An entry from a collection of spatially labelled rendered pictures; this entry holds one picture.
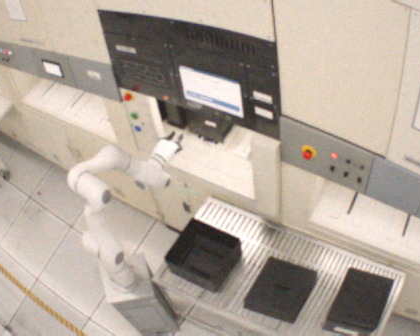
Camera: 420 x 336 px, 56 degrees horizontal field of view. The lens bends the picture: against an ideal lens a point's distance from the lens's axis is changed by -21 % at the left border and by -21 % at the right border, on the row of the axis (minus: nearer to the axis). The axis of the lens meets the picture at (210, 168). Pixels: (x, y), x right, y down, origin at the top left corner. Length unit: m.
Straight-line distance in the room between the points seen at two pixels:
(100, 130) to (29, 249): 1.34
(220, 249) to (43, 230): 1.82
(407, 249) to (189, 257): 1.22
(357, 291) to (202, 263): 0.88
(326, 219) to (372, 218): 0.28
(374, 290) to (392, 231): 0.44
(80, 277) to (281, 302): 1.76
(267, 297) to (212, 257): 0.42
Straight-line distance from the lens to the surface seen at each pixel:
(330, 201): 2.50
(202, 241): 2.52
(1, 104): 3.90
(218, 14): 1.69
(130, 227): 3.57
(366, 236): 2.42
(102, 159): 1.91
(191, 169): 2.65
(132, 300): 2.49
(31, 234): 3.89
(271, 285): 2.28
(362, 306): 2.10
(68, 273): 3.55
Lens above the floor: 2.97
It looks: 53 degrees down
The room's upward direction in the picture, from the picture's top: 11 degrees counter-clockwise
